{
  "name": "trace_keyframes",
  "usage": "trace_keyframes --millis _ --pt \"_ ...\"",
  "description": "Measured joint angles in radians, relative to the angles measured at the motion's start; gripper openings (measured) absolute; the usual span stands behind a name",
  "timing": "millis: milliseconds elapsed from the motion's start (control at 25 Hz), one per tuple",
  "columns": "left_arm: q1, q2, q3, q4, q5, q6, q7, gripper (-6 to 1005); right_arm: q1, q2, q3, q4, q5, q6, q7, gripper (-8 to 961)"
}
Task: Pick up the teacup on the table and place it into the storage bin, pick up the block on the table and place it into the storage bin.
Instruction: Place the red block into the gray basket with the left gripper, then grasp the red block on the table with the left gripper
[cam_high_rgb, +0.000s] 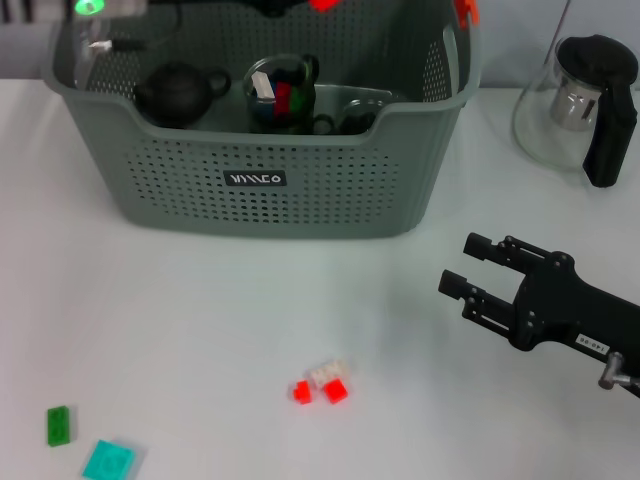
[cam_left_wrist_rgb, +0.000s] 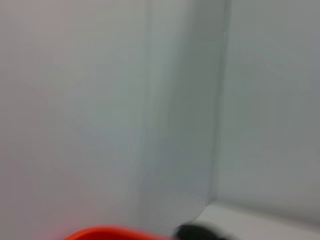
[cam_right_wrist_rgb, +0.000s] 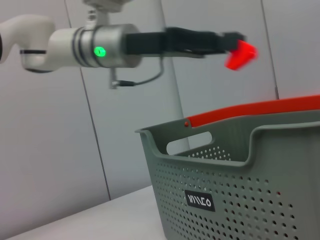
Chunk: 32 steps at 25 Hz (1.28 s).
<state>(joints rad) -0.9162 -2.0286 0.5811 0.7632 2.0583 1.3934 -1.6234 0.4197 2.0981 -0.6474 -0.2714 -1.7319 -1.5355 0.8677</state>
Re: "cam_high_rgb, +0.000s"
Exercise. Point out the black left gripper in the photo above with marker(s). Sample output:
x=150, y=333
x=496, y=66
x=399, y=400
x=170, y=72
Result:
x=270, y=6

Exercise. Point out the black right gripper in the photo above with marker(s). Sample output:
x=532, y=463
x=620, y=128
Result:
x=570, y=310

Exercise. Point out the bright red sloped brick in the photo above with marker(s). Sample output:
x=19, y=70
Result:
x=322, y=4

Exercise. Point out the small white building brick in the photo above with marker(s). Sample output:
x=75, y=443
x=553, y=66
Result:
x=263, y=86

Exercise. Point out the dark red long brick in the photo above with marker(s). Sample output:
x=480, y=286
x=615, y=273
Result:
x=283, y=102

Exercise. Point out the small green building brick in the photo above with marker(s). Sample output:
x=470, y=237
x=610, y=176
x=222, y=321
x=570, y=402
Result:
x=297, y=102

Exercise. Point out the tiny red building brick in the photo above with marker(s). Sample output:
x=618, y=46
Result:
x=301, y=393

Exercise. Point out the grey-green perforated storage basket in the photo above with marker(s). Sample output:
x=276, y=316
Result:
x=300, y=210

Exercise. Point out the dark clay teapot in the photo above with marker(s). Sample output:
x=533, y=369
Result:
x=175, y=95

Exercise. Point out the translucent white building brick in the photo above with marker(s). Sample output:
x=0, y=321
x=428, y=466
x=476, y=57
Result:
x=327, y=371

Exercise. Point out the small red building brick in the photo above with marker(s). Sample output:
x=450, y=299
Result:
x=335, y=391

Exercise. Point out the thin grey vertical pole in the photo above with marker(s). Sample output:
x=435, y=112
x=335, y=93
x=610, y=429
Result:
x=560, y=22

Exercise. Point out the teal flat building brick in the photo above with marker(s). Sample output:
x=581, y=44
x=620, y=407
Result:
x=107, y=461

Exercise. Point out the long green building brick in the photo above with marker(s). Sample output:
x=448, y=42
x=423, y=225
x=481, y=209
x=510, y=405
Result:
x=59, y=427

